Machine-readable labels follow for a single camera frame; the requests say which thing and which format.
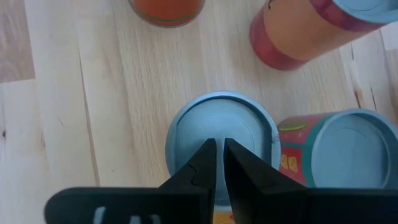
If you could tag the short yellow can red dots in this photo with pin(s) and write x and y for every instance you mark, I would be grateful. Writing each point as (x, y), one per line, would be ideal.
(217, 124)

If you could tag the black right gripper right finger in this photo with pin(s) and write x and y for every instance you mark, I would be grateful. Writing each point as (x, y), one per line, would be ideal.
(255, 193)

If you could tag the pink and teal can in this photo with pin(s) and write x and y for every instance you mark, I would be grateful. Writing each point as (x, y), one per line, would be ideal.
(348, 152)

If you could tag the orange can green leaves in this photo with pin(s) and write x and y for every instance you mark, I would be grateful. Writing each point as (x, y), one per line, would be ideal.
(168, 12)

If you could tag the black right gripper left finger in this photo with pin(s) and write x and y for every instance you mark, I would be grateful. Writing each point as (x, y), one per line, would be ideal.
(196, 186)

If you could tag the red and orange fruit can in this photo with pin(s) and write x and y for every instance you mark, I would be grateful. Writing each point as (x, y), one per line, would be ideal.
(298, 34)

